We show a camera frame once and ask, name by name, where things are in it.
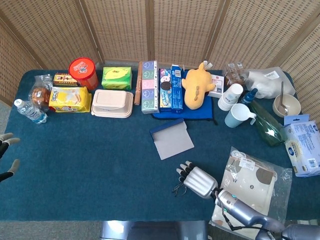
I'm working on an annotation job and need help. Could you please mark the blue glasses case grey inside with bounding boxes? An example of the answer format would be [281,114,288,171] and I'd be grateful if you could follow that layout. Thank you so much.
[149,118,195,161]

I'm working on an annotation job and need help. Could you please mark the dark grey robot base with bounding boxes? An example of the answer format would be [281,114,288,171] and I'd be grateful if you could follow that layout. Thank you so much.
[99,220,210,240]

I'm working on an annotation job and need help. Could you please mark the blue white wipes pack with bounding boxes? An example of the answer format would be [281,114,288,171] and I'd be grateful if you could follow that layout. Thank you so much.
[283,114,320,178]

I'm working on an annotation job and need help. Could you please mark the black eyeglasses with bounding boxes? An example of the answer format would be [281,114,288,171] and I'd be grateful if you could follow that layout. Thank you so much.
[171,176,188,198]

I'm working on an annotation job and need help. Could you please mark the black grey left robot hand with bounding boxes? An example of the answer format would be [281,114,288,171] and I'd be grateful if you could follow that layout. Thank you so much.
[0,132,21,183]

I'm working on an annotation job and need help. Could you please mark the yellow biscuit package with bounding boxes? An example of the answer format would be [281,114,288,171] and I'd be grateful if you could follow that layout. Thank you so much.
[48,86,92,113]

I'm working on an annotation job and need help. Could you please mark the teal table cover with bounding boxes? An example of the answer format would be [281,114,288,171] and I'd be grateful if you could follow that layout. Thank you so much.
[0,68,320,222]

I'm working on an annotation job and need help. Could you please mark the green glass bottle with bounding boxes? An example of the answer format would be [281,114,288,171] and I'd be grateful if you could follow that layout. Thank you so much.
[247,99,288,147]

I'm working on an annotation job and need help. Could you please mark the metal spoon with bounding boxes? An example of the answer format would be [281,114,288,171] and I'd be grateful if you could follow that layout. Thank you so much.
[279,81,290,116]

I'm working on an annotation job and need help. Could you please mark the green tissue box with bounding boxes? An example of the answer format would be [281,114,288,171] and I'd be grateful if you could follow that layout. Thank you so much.
[101,66,133,91]

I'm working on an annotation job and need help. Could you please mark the blue open carton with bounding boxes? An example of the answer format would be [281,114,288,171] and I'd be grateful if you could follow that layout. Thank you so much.
[170,64,185,111]

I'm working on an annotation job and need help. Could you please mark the beige bowl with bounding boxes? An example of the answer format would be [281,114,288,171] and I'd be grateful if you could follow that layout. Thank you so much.
[272,94,302,118]

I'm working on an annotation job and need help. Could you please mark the clear plastic water bottle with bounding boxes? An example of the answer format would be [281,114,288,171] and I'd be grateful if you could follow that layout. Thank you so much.
[13,98,48,125]

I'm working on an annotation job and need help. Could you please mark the clear plastic box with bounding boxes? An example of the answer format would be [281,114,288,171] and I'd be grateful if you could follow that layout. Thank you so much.
[222,61,248,88]

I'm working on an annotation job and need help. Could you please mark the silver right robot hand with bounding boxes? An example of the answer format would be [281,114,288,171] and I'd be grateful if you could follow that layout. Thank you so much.
[176,161,219,200]

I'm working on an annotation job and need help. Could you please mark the wicker folding screen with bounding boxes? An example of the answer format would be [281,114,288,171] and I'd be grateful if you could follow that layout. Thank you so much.
[0,0,320,126]

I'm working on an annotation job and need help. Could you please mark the pastel multicolour tissue pack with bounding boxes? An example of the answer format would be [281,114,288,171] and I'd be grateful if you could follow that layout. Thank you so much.
[141,59,161,115]

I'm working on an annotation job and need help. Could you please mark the small white red box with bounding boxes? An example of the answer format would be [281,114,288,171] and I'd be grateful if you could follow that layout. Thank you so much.
[207,73,225,98]

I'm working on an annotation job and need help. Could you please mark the white paper cup stack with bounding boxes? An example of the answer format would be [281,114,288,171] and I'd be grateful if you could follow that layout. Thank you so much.
[217,82,244,112]

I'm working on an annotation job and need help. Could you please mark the small brown yellow box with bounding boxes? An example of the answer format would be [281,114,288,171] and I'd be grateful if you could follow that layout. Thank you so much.
[52,72,80,88]

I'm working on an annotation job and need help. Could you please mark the bagged brown bread bun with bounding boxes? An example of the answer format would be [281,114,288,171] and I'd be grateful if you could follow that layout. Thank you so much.
[28,74,54,113]

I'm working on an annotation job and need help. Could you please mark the blue cloth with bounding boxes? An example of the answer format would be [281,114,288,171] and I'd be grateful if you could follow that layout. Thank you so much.
[151,68,219,126]

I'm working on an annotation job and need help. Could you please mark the small dark blue bottle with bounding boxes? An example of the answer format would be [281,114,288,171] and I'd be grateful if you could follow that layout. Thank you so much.
[240,87,259,105]

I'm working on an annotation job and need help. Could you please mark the bagged cream shirt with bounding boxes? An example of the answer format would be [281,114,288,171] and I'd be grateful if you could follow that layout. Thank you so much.
[208,146,293,238]

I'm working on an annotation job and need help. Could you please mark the orange tub with red lid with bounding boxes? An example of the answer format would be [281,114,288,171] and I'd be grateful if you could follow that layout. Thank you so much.
[68,57,100,91]

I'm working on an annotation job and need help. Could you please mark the blue yellow cookie box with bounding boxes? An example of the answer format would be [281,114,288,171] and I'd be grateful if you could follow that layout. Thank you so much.
[159,68,173,112]

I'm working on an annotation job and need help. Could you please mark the wooden rolling pin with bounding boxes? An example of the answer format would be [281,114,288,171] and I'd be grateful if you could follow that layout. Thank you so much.
[133,61,143,106]

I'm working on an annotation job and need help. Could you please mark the light blue mug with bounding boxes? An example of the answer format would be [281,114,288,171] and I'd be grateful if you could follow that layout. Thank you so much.
[224,103,258,129]

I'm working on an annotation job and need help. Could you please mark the yellow plush toy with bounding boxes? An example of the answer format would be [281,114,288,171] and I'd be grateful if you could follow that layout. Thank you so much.
[181,62,217,110]

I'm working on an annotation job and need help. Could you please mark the beige lidded lunch box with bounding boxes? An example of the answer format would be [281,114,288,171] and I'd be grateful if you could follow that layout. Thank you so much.
[90,89,135,119]

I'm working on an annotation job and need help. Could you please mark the white plastic bag with label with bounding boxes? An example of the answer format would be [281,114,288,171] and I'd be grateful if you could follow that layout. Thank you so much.
[243,66,297,100]

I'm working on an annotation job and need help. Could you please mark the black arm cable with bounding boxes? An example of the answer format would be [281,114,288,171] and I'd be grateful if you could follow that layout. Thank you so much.
[214,192,266,232]

